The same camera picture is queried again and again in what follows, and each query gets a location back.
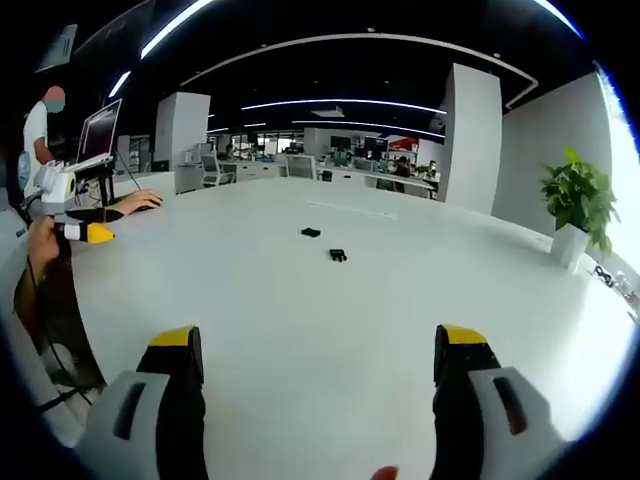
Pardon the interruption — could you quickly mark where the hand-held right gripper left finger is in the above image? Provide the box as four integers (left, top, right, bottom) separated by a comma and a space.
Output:
79, 324, 209, 480

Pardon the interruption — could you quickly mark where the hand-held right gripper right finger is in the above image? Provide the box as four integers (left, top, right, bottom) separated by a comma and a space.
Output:
432, 323, 567, 480

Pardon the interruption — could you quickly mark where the person's left hand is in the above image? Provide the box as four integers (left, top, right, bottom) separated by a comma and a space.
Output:
26, 218, 72, 272

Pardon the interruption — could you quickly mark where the laptop on stand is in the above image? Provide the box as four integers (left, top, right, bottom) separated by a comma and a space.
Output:
74, 97, 124, 206

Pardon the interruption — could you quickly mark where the white mesh office chair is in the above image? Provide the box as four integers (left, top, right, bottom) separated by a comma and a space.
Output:
285, 154, 318, 181
199, 153, 236, 189

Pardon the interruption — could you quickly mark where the hanging ceiling sign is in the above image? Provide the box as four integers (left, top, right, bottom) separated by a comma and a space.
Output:
33, 23, 79, 75

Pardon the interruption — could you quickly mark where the green potted plant white pot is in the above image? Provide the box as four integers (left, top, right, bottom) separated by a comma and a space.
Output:
538, 145, 622, 272

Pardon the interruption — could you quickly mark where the black cable bundle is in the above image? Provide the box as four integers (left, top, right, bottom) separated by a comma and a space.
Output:
591, 264, 617, 289

